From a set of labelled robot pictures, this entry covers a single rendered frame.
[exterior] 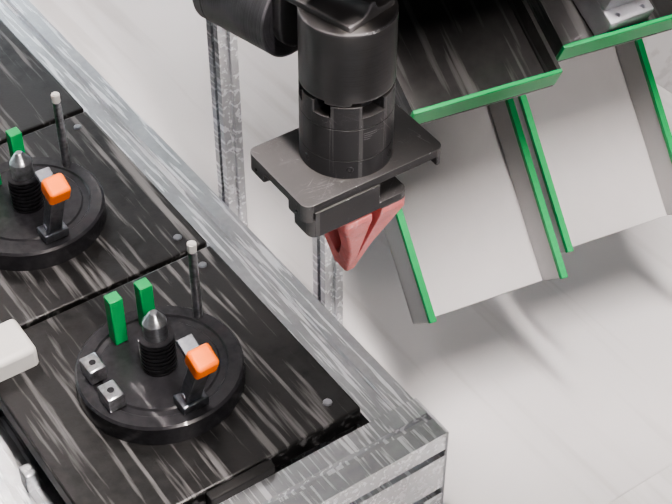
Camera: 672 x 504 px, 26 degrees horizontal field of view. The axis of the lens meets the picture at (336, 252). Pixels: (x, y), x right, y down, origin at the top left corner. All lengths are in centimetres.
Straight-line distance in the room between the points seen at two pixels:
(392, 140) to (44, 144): 66
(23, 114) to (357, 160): 71
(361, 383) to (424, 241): 13
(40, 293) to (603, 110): 53
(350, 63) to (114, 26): 104
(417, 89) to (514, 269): 22
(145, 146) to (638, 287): 51
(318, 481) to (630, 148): 43
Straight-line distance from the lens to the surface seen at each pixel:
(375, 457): 118
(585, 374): 140
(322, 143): 85
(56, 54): 163
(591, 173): 134
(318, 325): 128
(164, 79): 173
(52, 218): 131
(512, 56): 118
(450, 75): 115
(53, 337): 128
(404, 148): 89
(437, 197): 126
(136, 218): 138
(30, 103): 154
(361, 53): 81
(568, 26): 122
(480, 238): 127
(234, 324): 127
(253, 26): 85
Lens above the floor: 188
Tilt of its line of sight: 43 degrees down
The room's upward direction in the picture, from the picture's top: straight up
